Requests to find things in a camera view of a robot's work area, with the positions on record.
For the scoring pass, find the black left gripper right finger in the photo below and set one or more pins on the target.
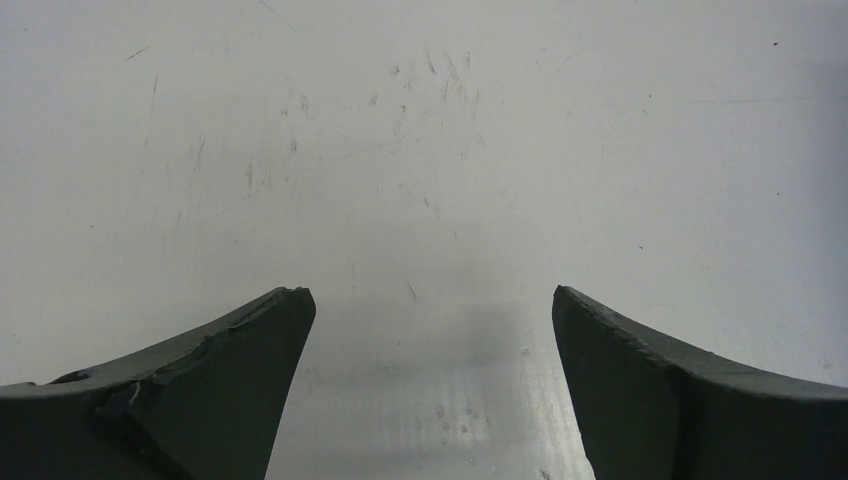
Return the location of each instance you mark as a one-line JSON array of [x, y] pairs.
[[650, 406]]

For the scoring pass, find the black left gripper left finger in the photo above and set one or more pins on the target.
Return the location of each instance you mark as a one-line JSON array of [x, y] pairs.
[[205, 404]]

